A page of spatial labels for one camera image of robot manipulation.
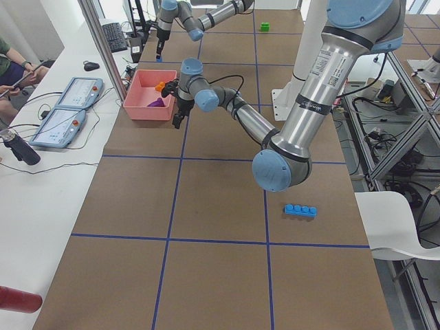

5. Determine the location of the black computer mouse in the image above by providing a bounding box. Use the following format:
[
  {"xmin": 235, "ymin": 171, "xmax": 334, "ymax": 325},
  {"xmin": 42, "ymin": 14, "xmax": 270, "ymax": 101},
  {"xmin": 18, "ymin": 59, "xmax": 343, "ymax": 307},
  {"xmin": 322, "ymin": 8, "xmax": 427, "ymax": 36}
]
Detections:
[{"xmin": 83, "ymin": 60, "xmax": 100, "ymax": 72}]

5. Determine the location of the pink plastic box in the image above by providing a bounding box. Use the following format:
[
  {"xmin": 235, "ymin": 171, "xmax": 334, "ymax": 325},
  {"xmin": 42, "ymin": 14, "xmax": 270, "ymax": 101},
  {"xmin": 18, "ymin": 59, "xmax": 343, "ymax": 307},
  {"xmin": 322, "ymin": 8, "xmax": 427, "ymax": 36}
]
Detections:
[{"xmin": 123, "ymin": 69, "xmax": 177, "ymax": 121}]

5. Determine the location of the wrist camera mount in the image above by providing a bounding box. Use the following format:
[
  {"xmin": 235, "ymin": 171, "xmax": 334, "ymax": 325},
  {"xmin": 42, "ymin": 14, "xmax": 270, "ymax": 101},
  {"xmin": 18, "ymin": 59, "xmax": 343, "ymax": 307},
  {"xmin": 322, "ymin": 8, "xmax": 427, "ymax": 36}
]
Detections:
[{"xmin": 161, "ymin": 78, "xmax": 179, "ymax": 98}]

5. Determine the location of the red cylinder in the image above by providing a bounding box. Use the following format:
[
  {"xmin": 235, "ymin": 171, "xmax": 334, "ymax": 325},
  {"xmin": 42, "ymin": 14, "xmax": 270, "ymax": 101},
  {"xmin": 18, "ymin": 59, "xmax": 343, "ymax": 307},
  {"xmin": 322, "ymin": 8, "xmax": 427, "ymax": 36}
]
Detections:
[{"xmin": 1, "ymin": 286, "xmax": 43, "ymax": 314}]

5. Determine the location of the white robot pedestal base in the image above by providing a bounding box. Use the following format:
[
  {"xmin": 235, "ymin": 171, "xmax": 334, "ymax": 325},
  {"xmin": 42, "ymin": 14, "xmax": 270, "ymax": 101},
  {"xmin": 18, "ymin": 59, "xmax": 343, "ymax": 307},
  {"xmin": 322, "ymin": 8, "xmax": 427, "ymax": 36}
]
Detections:
[{"xmin": 271, "ymin": 0, "xmax": 327, "ymax": 121}]

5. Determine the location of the black braided cable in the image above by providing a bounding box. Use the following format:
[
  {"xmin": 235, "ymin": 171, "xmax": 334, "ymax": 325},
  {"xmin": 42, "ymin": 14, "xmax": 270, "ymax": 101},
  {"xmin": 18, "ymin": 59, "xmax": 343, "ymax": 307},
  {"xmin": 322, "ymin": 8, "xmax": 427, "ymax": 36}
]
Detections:
[{"xmin": 206, "ymin": 74, "xmax": 247, "ymax": 111}]

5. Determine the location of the white chair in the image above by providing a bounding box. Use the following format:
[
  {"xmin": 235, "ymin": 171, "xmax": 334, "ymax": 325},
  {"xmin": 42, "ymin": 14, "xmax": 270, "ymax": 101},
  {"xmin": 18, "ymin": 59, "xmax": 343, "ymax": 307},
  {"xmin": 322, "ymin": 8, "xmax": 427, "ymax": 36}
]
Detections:
[{"xmin": 355, "ymin": 191, "xmax": 439, "ymax": 261}]

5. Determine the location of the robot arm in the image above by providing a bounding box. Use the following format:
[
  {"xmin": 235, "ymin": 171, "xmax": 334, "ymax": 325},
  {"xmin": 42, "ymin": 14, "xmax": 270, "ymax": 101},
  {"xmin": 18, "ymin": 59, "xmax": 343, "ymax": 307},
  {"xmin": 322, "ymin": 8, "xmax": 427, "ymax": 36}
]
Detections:
[
  {"xmin": 174, "ymin": 1, "xmax": 406, "ymax": 192},
  {"xmin": 155, "ymin": 0, "xmax": 254, "ymax": 61}
]

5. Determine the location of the long blue four-stud block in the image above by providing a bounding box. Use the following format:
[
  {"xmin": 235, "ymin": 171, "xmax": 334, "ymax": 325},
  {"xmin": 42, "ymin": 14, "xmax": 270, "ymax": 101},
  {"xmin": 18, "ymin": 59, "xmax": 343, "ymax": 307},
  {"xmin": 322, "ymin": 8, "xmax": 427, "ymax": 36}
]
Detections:
[{"xmin": 284, "ymin": 204, "xmax": 318, "ymax": 218}]

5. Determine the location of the black keyboard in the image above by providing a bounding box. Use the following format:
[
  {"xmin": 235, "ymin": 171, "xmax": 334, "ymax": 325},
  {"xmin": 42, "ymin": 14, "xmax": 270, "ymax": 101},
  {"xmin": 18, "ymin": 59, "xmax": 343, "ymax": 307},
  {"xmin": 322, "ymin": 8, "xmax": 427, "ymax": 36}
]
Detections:
[{"xmin": 101, "ymin": 22, "xmax": 127, "ymax": 53}]

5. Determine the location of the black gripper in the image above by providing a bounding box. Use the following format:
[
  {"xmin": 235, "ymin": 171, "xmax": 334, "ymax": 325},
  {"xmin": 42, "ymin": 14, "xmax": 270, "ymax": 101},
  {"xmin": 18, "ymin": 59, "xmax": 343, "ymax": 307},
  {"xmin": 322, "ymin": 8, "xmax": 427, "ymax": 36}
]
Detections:
[
  {"xmin": 172, "ymin": 97, "xmax": 193, "ymax": 129},
  {"xmin": 156, "ymin": 28, "xmax": 170, "ymax": 58}
]

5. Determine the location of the teach pendant tablet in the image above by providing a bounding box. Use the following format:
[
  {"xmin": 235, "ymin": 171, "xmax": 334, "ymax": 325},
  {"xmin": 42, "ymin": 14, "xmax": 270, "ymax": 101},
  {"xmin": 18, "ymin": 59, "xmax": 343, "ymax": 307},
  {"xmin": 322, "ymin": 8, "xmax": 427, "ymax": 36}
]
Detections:
[
  {"xmin": 29, "ymin": 107, "xmax": 86, "ymax": 149},
  {"xmin": 56, "ymin": 77, "xmax": 104, "ymax": 109}
]

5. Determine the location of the orange block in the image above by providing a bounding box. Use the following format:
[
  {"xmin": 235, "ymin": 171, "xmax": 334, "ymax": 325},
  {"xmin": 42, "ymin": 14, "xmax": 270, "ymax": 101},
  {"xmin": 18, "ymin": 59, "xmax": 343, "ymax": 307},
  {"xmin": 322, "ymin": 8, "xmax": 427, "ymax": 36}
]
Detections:
[{"xmin": 155, "ymin": 81, "xmax": 165, "ymax": 92}]

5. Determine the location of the purple block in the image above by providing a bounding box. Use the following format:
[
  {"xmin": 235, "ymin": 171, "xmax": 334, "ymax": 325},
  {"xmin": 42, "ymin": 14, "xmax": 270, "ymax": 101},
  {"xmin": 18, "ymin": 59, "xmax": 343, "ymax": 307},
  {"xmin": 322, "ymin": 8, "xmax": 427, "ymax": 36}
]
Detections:
[{"xmin": 148, "ymin": 98, "xmax": 165, "ymax": 107}]

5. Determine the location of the upper teach pendant tablet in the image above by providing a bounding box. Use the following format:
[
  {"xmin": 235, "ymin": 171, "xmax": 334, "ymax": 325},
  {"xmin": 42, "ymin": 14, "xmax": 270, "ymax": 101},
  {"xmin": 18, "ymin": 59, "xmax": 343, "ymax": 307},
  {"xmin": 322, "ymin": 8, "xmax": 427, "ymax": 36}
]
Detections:
[{"xmin": 56, "ymin": 77, "xmax": 104, "ymax": 109}]

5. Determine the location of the aluminium frame post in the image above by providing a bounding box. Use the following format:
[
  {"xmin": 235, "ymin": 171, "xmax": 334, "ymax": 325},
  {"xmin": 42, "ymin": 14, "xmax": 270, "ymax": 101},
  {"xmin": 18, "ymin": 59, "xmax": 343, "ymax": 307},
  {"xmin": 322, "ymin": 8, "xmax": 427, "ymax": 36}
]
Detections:
[{"xmin": 78, "ymin": 0, "xmax": 127, "ymax": 103}]

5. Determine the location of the lower teach pendant tablet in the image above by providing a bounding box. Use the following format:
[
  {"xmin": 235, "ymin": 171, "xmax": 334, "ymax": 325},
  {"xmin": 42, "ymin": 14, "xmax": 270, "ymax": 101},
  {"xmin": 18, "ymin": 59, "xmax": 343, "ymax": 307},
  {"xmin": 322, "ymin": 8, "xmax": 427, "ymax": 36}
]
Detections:
[{"xmin": 29, "ymin": 107, "xmax": 86, "ymax": 149}]

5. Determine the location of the aluminium frame rack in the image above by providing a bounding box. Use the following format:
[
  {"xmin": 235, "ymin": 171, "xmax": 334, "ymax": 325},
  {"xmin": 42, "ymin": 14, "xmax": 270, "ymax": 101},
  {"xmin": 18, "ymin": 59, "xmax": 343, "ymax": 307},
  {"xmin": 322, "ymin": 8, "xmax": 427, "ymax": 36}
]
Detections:
[{"xmin": 333, "ymin": 45, "xmax": 439, "ymax": 329}]

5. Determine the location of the seated person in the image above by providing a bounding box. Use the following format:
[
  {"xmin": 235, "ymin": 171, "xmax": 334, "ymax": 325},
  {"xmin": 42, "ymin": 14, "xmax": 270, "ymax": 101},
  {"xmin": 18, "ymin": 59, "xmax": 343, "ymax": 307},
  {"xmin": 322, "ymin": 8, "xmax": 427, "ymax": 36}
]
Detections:
[{"xmin": 1, "ymin": 38, "xmax": 49, "ymax": 125}]

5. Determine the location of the green block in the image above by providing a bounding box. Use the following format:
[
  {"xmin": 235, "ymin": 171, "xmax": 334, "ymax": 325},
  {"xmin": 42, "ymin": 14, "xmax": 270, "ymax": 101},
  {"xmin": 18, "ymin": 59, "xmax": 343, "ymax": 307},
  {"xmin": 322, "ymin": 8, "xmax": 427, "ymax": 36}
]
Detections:
[{"xmin": 260, "ymin": 22, "xmax": 270, "ymax": 32}]

